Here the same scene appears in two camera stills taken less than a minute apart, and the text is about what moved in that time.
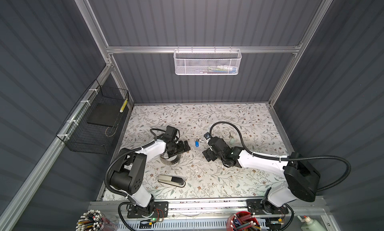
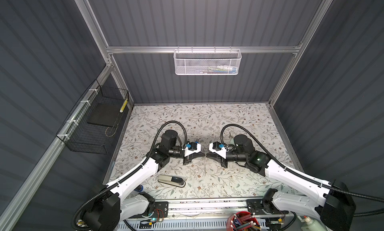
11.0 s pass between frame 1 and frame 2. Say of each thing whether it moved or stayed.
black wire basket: stayed
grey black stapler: stayed
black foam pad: stayed
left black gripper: moved
